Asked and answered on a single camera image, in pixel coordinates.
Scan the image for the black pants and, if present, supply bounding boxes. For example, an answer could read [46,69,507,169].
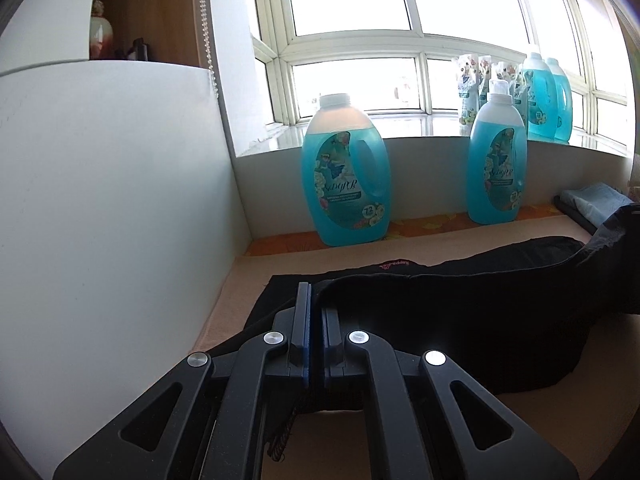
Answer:
[207,201,640,463]

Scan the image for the white wardrobe cabinet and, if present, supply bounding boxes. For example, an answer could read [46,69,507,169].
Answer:
[1,0,250,478]

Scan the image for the folded black garment stack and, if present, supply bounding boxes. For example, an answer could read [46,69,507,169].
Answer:
[553,195,597,235]

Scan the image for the blue detergent bottle left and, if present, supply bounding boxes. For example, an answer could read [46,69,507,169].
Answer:
[300,93,392,247]

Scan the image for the blue detergent bottle middle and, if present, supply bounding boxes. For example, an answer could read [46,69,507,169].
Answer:
[466,79,527,226]

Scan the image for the folded light blue cloth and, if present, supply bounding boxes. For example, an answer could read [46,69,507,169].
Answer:
[560,182,632,228]

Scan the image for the refill pouch on sill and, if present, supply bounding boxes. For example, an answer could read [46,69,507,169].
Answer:
[477,55,492,110]
[457,54,480,132]

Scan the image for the far blue bottle on sill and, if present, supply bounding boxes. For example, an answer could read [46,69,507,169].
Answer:
[546,58,573,143]

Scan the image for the blue detergent bottle on sill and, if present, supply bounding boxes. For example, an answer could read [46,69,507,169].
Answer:
[521,50,558,140]

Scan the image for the dark bottle on shelf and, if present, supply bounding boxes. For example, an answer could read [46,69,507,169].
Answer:
[127,38,149,61]

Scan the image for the red white vase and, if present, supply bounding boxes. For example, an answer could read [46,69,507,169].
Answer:
[89,0,113,60]

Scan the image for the white window frame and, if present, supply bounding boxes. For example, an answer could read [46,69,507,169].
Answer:
[248,0,638,152]

